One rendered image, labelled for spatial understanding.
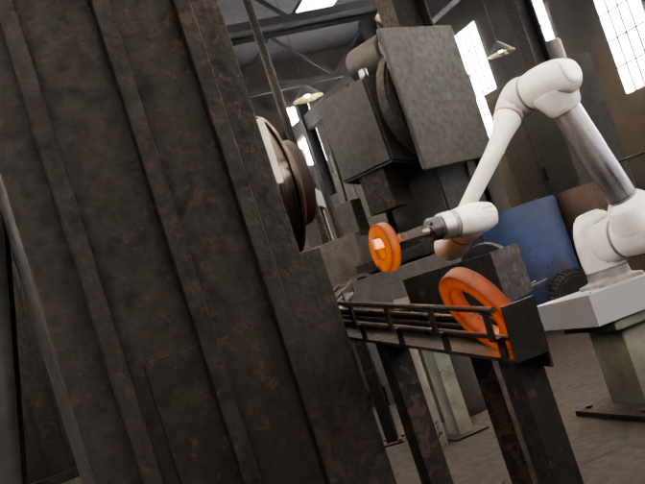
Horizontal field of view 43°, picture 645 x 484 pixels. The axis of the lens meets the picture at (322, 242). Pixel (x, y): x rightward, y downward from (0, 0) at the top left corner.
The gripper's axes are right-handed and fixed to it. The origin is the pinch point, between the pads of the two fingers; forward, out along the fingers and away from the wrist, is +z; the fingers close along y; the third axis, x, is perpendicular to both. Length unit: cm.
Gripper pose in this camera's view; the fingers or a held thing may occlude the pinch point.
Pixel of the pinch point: (383, 242)
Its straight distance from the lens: 256.2
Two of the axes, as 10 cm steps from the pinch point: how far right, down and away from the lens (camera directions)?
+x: -2.7, -9.6, 0.7
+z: -9.0, 2.3, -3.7
